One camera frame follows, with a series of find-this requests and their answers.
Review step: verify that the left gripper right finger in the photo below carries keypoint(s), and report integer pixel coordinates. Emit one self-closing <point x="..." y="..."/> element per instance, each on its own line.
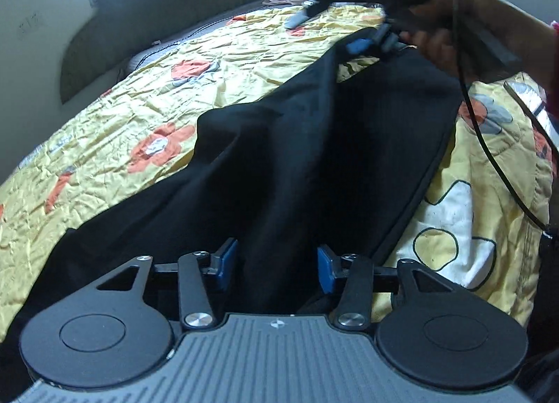
<point x="333" y="272"/>

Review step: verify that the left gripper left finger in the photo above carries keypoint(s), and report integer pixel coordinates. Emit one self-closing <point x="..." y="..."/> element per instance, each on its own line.
<point x="215" y="269"/>

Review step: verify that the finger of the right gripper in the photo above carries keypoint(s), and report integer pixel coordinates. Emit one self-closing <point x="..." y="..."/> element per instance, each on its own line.
<point x="380" y="41"/>

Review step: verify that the black pants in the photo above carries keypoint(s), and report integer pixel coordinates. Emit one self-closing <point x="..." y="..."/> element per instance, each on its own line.
<point x="317" y="161"/>

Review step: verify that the right hand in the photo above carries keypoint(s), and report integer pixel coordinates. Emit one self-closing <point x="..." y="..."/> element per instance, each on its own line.
<point x="478" y="38"/>

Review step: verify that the yellow floral quilt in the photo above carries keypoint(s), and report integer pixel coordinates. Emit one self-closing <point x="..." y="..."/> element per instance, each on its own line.
<point x="143" y="130"/>

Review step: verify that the grey striped pillow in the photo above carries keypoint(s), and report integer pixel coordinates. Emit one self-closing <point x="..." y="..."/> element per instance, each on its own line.
<point x="161" y="48"/>

